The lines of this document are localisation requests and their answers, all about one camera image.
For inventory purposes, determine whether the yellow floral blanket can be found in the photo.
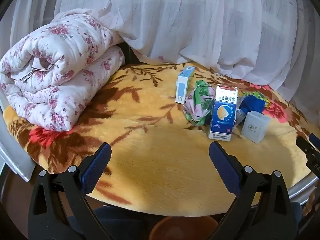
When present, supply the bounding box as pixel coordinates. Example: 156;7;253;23
4;62;313;217

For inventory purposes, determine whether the green pink wrapper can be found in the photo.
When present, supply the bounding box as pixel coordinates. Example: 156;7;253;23
183;79;217;126

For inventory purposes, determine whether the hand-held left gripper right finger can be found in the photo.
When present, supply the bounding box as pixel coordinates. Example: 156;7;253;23
209;141;299;240

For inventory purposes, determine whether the tall blue white box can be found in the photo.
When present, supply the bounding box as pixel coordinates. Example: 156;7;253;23
209;85;238;142

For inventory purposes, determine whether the orange plastic pot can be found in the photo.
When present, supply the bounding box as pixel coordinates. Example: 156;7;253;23
149;215;219;240

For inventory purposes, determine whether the translucent white plastic box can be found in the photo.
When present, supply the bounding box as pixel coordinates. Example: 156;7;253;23
241;111;271;144

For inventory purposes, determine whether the crumpled dark blue wrapper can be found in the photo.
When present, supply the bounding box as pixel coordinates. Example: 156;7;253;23
235;91;272;125

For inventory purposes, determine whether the folded pink floral quilt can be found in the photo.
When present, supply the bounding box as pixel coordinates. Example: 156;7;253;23
0;10;125;132

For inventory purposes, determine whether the white sheer curtain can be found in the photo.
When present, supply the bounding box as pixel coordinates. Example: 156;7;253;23
7;0;320;110

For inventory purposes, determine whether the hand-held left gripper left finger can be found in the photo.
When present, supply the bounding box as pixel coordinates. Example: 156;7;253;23
28;142;112;240

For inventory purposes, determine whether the light blue cardboard box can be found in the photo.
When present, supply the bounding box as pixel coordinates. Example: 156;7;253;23
175;66;196;105

